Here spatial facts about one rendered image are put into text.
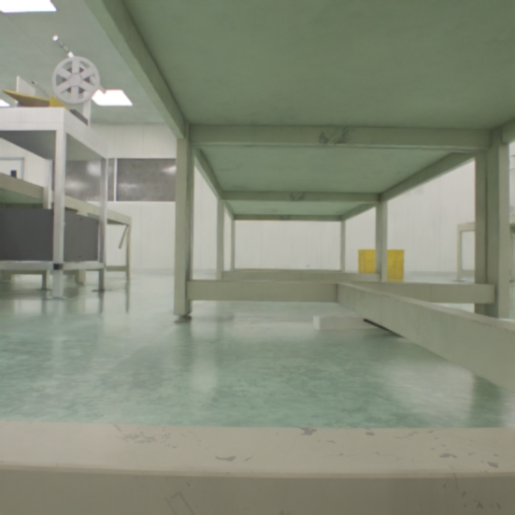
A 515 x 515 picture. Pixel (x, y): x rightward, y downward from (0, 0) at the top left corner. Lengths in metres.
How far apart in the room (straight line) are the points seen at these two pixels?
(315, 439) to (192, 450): 0.05
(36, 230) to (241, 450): 2.51
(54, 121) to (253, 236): 5.44
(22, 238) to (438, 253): 7.08
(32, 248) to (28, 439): 2.47
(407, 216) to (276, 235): 2.47
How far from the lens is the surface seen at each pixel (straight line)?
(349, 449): 0.18
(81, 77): 3.24
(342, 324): 1.41
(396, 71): 1.22
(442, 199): 8.41
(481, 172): 1.82
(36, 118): 2.71
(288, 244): 7.62
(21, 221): 2.69
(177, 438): 0.18
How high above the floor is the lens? 0.22
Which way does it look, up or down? 1 degrees up
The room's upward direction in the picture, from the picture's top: 1 degrees clockwise
